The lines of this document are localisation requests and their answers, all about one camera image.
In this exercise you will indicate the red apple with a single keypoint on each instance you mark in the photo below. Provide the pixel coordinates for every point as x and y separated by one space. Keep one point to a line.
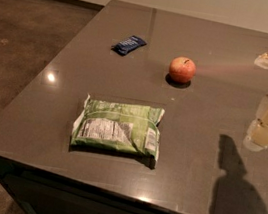
182 69

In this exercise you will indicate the blue snack bar wrapper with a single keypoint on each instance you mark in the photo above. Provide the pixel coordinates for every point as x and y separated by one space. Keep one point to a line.
128 45

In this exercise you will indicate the green jalapeno chip bag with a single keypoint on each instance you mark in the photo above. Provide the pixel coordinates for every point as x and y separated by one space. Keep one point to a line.
118 127

